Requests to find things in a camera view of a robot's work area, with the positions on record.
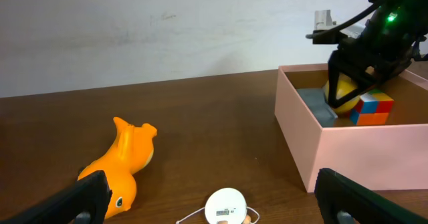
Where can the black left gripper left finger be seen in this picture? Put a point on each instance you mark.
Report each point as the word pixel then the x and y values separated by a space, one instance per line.
pixel 86 201

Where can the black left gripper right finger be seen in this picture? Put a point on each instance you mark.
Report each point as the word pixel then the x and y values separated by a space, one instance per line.
pixel 342 200

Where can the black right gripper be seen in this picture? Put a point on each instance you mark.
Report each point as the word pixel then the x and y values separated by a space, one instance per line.
pixel 381 47

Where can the yellow grey ball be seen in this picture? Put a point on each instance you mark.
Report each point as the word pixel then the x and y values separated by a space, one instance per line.
pixel 344 87

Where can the colourful puzzle cube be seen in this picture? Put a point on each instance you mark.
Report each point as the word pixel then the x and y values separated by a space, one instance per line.
pixel 373 108

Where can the yellow grey toy truck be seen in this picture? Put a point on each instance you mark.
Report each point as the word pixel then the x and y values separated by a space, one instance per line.
pixel 315 100

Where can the orange rubber fish toy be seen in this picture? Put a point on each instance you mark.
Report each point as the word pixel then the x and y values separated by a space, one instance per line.
pixel 130 152

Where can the white wooden paddle toy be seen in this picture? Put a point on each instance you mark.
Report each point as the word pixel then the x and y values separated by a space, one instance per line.
pixel 226 205

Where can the pink cardboard box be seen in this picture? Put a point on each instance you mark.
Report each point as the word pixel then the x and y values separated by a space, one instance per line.
pixel 392 156

